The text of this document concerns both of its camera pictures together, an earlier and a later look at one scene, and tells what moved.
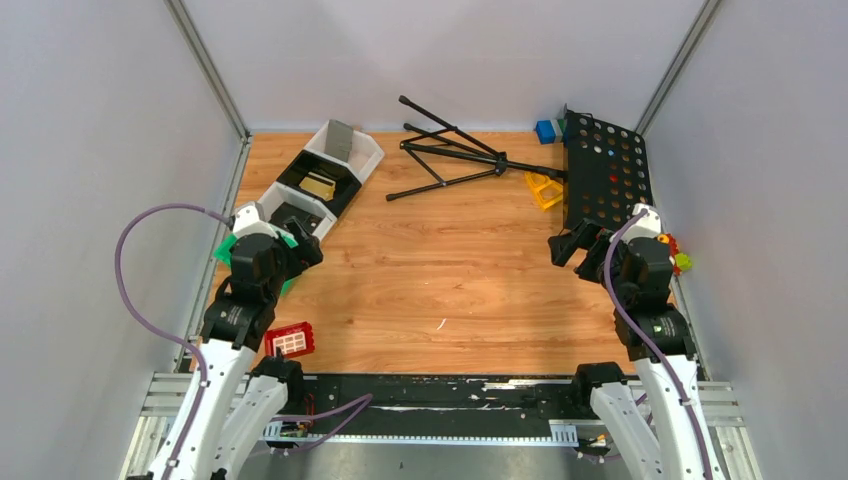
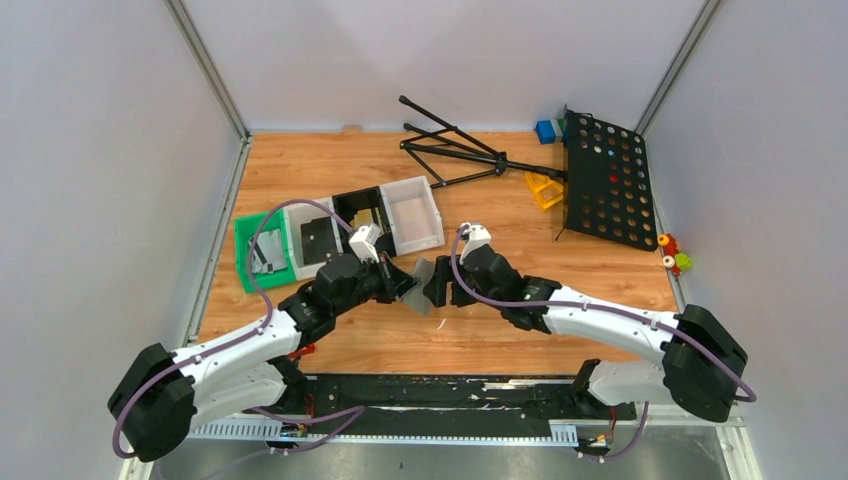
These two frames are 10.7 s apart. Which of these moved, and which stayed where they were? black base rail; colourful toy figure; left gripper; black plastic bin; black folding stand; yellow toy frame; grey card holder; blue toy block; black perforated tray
Moved: grey card holder; black plastic bin; left gripper
Stayed: colourful toy figure; black folding stand; black base rail; blue toy block; black perforated tray; yellow toy frame
